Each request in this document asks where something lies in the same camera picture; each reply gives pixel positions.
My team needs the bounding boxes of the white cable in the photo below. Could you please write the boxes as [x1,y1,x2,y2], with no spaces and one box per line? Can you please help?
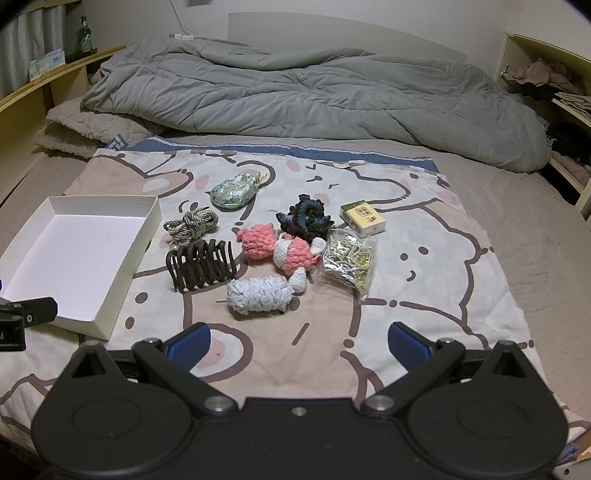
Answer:
[168,0,185,35]

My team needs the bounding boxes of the green glass bottle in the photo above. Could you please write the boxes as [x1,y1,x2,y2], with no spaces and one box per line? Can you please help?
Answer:
[76,15,93,55]

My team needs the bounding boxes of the folded beige cloth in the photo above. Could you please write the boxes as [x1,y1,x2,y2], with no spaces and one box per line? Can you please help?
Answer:
[551,91,591,123]

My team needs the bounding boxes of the blue green patterned pouch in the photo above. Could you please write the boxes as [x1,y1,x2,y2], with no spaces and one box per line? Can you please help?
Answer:
[210,170,276,212]

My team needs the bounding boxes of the taupe bed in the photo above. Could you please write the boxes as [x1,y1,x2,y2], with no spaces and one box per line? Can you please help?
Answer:
[0,129,591,462]

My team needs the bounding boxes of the dark crumpled clothes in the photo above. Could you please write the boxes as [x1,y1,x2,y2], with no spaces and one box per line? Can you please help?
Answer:
[545,120,591,167]

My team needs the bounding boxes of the cream open shelf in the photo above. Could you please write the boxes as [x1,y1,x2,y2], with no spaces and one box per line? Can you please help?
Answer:
[496,32,591,220]

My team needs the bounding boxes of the grey curtain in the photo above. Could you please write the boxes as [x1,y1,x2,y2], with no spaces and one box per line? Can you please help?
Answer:
[0,0,86,100]

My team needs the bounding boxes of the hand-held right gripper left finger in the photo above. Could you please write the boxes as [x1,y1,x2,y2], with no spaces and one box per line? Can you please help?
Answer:
[60,322,237,418]

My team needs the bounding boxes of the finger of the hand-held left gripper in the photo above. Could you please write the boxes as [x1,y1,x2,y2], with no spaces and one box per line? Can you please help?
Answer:
[0,296,58,329]

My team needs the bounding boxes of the brown hair claw clip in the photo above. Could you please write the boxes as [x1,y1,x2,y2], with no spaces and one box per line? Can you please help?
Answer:
[165,239,238,292]

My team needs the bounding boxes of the white yarn scrunchie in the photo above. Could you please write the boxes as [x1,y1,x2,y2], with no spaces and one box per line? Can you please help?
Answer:
[216,273,298,317]

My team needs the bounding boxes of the plastic bag of hair ties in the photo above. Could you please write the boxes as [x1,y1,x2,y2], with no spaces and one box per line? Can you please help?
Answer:
[310,228,378,303]

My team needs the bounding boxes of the small yellow box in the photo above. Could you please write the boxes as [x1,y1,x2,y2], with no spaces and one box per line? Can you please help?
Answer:
[339,200,387,237]

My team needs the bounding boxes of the beige pillow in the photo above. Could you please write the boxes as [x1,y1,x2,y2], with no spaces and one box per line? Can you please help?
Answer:
[32,97,155,160]

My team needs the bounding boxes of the grey duvet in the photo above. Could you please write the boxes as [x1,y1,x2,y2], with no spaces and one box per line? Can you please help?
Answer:
[81,37,552,174]

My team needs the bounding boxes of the pink white crocheted mushroom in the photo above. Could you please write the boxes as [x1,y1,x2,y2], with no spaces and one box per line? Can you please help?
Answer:
[272,233,326,292]

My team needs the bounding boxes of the dark crocheted scrunchie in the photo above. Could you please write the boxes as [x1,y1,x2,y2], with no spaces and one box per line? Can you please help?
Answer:
[276,194,336,241]

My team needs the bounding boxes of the brown pink crumpled garment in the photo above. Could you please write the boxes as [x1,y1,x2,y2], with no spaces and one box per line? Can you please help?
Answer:
[501,60,583,95]

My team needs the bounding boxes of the white cardboard box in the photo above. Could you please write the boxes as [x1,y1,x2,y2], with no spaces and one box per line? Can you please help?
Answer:
[0,195,163,341]

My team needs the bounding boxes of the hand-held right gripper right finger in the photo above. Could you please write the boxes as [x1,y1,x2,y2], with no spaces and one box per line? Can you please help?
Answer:
[360,322,539,418]

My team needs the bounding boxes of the tissue box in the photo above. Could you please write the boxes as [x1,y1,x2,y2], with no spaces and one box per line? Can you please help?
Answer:
[28,48,65,79]

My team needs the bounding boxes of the bear printed blanket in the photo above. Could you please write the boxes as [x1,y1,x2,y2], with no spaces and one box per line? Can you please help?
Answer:
[0,136,548,462]

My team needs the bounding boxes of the braided cord bundle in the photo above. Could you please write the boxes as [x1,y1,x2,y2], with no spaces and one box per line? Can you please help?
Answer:
[163,208,222,247]

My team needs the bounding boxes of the wooden bedside shelf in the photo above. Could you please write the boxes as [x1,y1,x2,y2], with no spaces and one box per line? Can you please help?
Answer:
[0,45,126,204]

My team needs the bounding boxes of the pink crocheted ball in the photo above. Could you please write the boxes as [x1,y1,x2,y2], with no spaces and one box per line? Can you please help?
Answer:
[236,224,278,263]

